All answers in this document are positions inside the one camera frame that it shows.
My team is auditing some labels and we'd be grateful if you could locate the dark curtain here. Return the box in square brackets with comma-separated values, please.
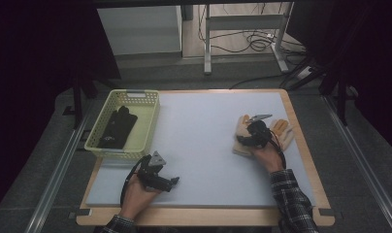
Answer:
[285, 0, 392, 156]
[0, 0, 122, 208]

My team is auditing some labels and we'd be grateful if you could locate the hand-held gripper cable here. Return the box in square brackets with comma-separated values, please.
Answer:
[269, 129, 288, 171]
[119, 154, 151, 208]

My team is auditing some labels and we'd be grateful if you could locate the grey metal stand frame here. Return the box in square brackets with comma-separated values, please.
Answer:
[203, 1, 296, 76]

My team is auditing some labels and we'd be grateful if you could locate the white cabinet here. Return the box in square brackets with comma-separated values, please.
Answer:
[96, 5, 184, 56]

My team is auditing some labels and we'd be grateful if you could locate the black floor cable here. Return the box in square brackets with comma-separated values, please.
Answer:
[228, 74, 285, 90]

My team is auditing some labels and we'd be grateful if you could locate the left hand-held gripper cable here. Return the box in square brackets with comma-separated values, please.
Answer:
[119, 154, 151, 208]

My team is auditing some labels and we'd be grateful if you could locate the white power strip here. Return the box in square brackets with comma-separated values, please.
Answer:
[296, 65, 313, 81]

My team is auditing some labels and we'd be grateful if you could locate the black glove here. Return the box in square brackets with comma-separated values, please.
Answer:
[96, 105, 139, 150]

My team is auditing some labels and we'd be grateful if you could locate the wooden table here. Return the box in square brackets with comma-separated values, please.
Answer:
[75, 88, 336, 227]

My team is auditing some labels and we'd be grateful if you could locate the tangle of black floor cables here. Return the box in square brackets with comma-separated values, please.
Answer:
[198, 2, 307, 66]

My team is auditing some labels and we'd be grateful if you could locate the cream plastic basket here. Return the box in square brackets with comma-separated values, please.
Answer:
[83, 88, 161, 161]

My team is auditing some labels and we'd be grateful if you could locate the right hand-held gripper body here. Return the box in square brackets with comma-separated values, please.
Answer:
[236, 114, 274, 150]

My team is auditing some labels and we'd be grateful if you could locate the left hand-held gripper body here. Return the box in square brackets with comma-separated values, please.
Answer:
[137, 150, 175, 194]

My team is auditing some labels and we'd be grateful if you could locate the right hand-held gripper cable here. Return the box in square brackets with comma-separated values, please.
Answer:
[269, 129, 288, 171]

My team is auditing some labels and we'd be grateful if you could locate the black stand leg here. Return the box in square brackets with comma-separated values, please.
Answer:
[61, 73, 85, 130]
[337, 77, 350, 127]

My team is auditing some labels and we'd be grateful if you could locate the person's left hand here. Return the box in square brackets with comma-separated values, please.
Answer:
[118, 176, 163, 221]

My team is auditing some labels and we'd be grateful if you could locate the aluminium floor rail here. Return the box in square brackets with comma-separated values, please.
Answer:
[23, 95, 95, 233]
[321, 94, 392, 233]

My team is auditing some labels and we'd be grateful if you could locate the person's right hand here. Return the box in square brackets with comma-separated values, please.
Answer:
[252, 142, 286, 175]

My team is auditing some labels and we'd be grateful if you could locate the white foam mat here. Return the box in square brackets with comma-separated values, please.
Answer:
[85, 91, 316, 209]

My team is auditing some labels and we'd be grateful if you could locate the beige work glove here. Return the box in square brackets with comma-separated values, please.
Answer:
[232, 114, 255, 158]
[269, 118, 296, 152]

